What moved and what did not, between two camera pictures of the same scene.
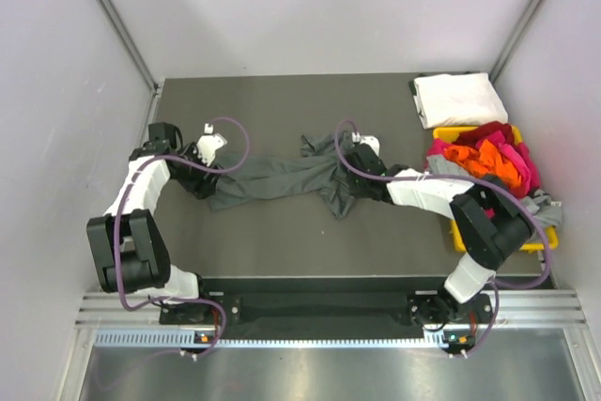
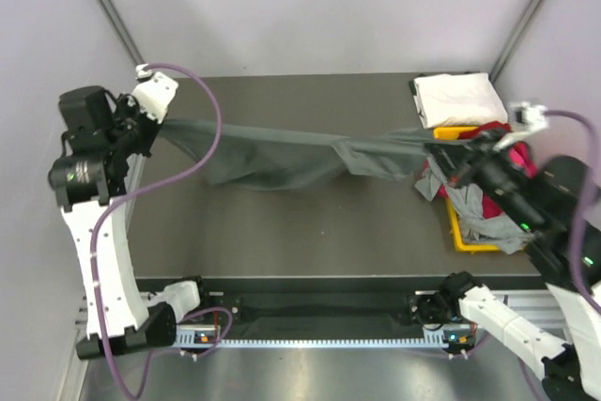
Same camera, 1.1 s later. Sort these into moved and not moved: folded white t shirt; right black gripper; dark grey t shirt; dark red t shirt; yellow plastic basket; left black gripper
Moved: right black gripper; left black gripper; dark grey t shirt
Not moved: dark red t shirt; yellow plastic basket; folded white t shirt
